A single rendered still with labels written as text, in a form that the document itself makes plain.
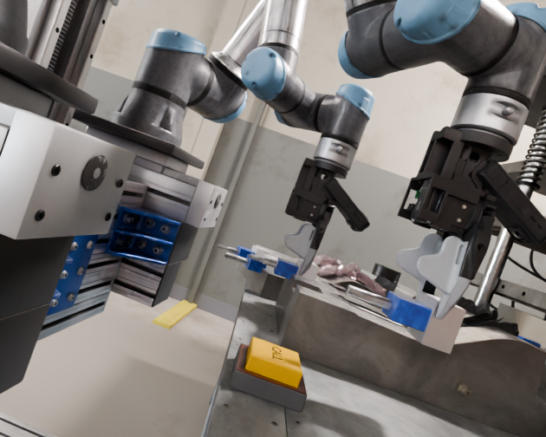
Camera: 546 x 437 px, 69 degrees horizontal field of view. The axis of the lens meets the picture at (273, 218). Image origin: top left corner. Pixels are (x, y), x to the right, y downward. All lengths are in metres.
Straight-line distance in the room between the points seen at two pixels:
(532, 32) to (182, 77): 0.61
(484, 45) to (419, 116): 3.01
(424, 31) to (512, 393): 0.52
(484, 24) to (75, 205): 0.43
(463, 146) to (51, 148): 0.41
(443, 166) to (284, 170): 2.82
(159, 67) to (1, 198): 0.59
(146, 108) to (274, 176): 2.50
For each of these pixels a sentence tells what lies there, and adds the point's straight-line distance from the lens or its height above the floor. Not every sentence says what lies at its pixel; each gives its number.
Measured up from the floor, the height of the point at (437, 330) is 0.92.
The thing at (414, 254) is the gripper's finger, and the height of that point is 1.00.
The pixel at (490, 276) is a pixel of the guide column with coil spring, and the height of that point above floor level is 1.04.
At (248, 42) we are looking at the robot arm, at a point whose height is 1.32.
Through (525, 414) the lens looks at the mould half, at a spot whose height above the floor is 0.83.
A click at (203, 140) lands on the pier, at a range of 3.34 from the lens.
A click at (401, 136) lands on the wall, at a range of 3.43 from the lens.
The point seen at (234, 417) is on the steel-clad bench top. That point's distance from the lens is 0.40.
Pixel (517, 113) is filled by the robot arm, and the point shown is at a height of 1.18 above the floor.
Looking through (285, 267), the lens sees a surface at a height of 0.89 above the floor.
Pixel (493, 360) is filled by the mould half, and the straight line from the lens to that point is 0.70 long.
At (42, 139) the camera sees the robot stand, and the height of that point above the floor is 0.98.
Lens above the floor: 0.99
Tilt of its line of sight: 1 degrees down
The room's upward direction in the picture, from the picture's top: 20 degrees clockwise
